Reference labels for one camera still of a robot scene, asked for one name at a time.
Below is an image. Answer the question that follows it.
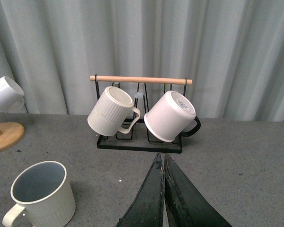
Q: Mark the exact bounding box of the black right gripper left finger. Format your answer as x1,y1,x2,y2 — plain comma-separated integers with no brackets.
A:
117,154,165,227

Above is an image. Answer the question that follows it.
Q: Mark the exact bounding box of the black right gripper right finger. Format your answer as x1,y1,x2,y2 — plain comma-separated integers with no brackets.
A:
164,154,231,227

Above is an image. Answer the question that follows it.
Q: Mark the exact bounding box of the cream ribbed mug grey inside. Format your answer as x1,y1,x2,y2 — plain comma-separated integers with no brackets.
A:
2,161,76,227

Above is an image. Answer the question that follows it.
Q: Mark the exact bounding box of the cream ribbed hanging mug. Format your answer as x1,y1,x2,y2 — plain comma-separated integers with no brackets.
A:
87,86,141,136

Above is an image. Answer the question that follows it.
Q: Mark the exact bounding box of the wooden mug tree stand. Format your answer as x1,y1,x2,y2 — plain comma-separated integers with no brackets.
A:
0,122,25,151

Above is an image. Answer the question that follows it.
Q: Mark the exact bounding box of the white mug on tree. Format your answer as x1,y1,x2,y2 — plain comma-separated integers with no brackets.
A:
0,76,25,112

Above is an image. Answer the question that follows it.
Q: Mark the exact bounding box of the white mug black handle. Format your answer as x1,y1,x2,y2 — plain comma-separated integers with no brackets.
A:
144,90,201,142

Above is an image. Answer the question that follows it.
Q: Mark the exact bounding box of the black wire mug rack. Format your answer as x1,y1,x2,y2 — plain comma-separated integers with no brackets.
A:
90,74,192,154

